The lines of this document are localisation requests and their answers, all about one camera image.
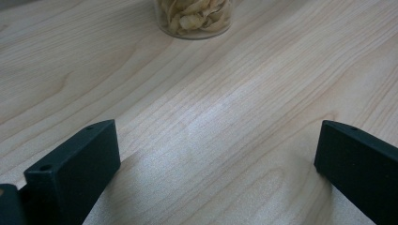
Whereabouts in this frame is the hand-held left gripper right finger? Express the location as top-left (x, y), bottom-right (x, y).
top-left (314, 119), bottom-right (398, 225)

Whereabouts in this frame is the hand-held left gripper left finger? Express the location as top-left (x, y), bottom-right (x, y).
top-left (19, 119), bottom-right (122, 225)

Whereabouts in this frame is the clear jar of dried slices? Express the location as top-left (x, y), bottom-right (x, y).
top-left (153, 0), bottom-right (236, 41)

